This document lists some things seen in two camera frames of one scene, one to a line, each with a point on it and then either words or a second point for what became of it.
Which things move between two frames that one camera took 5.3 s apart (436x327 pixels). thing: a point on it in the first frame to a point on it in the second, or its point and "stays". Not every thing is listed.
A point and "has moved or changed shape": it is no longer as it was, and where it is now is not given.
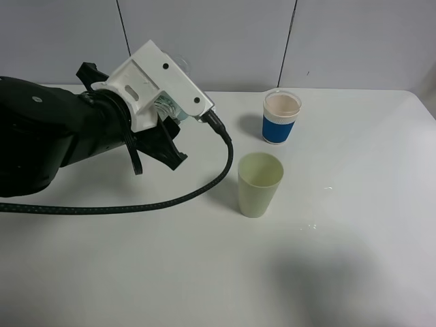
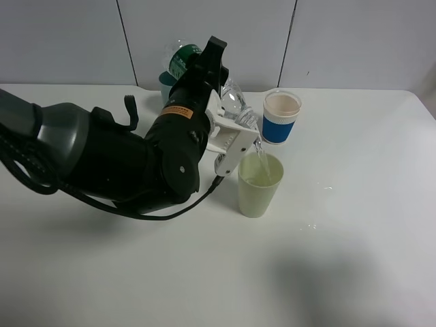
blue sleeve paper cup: x=280 y=110 stays
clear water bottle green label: x=166 y=105 has moved or changed shape
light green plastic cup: x=259 y=176 stays
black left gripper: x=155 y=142 to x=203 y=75
